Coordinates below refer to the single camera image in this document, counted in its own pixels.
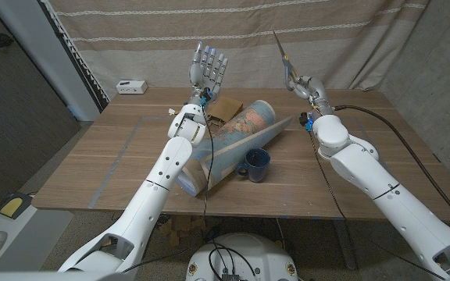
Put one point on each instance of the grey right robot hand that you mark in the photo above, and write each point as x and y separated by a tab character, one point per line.
315	89

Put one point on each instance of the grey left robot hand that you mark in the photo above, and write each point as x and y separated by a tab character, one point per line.
205	78

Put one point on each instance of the grey orange scissors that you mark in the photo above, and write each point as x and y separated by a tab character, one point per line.
286	62

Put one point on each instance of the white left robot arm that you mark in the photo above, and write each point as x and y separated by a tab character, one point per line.
151	195

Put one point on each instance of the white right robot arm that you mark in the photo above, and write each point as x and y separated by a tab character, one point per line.
385	187

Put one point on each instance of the rolled world map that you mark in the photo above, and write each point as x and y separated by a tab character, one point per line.
244	129

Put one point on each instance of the brown paper bag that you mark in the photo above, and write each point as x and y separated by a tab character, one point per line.
225	108

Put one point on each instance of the white left wrist connector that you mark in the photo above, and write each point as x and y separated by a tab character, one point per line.
172	111

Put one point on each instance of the white power strip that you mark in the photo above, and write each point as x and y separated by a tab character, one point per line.
131	86

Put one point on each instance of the beige striped curtain backdrop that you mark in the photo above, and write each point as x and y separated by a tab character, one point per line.
131	50

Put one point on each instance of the dark blue mug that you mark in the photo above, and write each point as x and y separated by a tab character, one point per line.
257	166

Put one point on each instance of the black triangle-patterned trim strip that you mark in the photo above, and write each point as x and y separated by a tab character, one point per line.
76	58

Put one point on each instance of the cardboard scraps pile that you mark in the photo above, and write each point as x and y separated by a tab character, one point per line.
182	228

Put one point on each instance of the white table leg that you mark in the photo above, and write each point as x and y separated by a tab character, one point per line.
344	246

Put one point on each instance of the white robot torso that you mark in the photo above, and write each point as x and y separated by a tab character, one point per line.
244	253

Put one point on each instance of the dark textured door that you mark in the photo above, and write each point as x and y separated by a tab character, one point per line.
10	117

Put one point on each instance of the white door frame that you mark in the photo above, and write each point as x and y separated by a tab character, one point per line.
41	50

